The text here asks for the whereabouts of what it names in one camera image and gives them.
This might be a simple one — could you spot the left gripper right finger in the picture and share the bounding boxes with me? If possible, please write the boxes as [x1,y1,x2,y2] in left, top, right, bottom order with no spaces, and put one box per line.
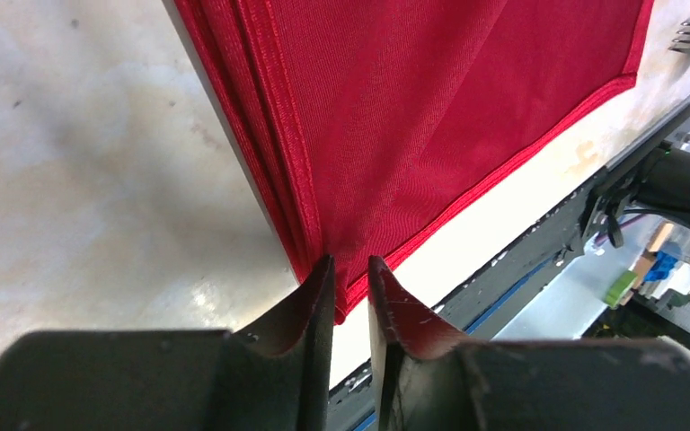
[368,256,690,430]

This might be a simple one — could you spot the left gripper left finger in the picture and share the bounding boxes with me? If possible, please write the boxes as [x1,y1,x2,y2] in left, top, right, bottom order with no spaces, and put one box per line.
[0,256,335,430]

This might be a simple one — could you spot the red cloth napkin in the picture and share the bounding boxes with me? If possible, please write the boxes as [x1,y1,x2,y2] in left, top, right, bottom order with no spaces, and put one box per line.
[175,1,653,323]

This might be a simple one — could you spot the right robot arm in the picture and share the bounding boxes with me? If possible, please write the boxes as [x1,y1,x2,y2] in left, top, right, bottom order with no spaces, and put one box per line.
[581,145,690,248]

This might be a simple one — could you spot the blue green clutter items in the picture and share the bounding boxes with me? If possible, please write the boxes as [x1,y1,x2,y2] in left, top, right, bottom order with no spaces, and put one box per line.
[603,221,690,309]

